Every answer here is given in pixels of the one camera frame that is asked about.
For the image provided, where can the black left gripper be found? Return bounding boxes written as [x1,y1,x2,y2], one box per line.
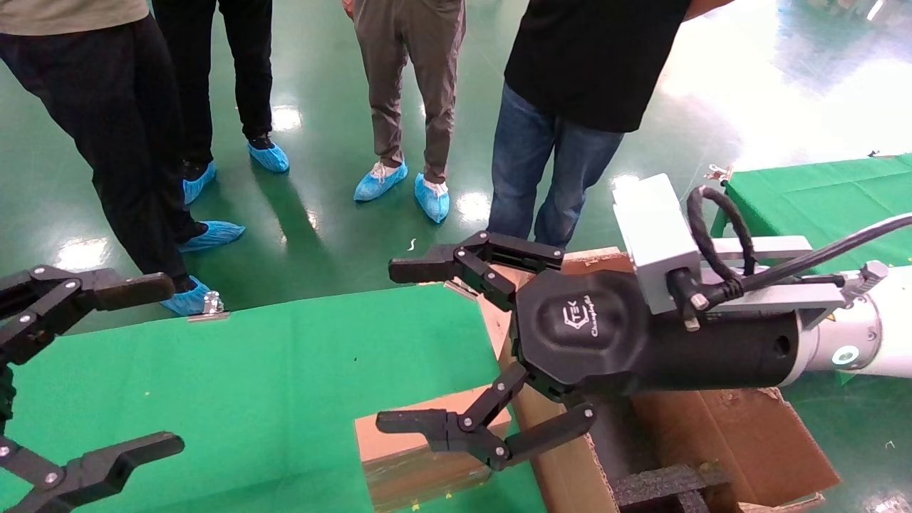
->
[0,265,185,513]

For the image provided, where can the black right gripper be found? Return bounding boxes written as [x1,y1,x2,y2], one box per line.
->
[375,230,800,471]

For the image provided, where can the small cardboard box with hole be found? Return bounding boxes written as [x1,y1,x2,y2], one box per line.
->
[354,388,512,512]

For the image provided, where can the large open cardboard carton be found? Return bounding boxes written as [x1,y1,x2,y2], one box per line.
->
[477,247,841,513]

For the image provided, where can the blue shoe cover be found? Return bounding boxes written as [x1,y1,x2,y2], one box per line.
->
[415,173,450,224]
[248,141,290,173]
[354,161,408,202]
[178,221,245,253]
[160,276,214,316]
[183,162,217,205]

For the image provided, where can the large green table cloth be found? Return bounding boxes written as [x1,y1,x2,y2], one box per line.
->
[0,284,546,513]

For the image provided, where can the black foam insert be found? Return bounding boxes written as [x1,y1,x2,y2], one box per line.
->
[613,463,731,513]

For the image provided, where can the person olive shirt black trousers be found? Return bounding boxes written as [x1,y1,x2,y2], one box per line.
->
[0,0,207,284]

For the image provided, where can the person in grey-brown trousers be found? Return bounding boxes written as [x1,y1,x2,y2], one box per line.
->
[342,0,467,185]

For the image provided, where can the person black shirt blue jeans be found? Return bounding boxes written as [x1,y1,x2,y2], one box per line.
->
[487,0,735,250]

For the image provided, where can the person in black trousers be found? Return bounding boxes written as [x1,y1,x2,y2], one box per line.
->
[152,0,274,170]

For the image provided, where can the green cloth on side table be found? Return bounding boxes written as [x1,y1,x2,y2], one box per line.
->
[711,153,912,275]

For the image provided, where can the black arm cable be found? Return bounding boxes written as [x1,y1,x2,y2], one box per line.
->
[685,185,912,304]

